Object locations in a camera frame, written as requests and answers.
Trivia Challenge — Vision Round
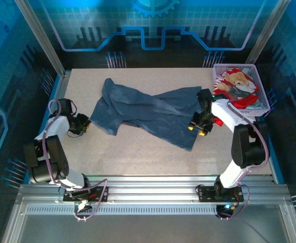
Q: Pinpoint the aluminium frame post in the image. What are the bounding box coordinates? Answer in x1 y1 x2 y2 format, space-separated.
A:
14 0 67 77
245 0 292 64

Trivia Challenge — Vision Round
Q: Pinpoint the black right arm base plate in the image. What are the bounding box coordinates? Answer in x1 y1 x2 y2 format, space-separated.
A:
196 184 244 203

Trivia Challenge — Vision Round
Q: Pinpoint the blue t-shirt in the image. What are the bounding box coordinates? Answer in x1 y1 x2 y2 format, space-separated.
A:
89 77 202 152

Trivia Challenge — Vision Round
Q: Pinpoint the light grey garment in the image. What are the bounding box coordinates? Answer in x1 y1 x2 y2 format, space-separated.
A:
240 67 269 112

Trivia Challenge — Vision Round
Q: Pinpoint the lavender plastic basket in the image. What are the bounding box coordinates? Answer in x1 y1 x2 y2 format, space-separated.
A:
212 63 272 117

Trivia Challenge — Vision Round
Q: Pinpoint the red teddy bear t-shirt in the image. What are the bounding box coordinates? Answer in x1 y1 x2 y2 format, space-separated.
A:
213 68 260 127

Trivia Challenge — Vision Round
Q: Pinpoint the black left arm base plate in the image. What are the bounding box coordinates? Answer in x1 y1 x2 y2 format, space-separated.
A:
63 186 109 203

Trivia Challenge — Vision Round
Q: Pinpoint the aluminium mounting rail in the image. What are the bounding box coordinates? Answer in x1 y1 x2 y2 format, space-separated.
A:
16 174 290 205

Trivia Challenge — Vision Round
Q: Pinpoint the slotted metal strip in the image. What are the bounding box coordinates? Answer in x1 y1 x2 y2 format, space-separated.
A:
26 206 240 216

